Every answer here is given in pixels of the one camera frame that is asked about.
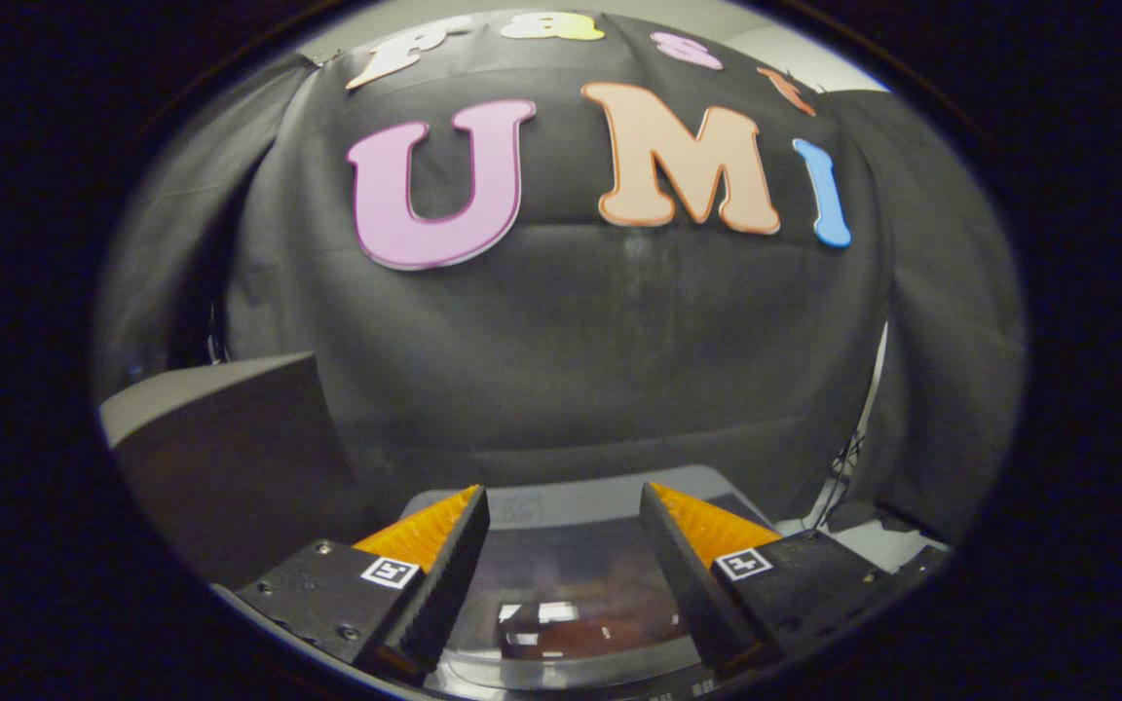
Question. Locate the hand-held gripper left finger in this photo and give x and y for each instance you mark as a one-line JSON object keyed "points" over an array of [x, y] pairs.
{"points": [[444, 584]]}

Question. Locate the grey washing machine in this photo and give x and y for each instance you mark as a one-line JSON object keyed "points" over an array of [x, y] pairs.
{"points": [[561, 687]]}

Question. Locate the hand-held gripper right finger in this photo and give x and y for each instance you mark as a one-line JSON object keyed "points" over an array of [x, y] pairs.
{"points": [[688, 584]]}

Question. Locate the black light stand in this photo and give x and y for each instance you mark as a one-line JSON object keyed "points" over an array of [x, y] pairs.
{"points": [[858, 438]]}

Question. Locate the dark glass washing machine lid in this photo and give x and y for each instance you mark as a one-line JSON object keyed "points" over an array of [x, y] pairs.
{"points": [[571, 506]]}

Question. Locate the black backdrop cloth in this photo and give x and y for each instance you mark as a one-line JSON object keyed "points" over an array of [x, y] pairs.
{"points": [[571, 341]]}

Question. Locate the black box with white label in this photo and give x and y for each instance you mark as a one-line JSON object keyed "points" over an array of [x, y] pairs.
{"points": [[926, 563]]}

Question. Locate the grey cabinet with dark top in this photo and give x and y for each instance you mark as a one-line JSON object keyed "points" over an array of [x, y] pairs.
{"points": [[230, 458]]}

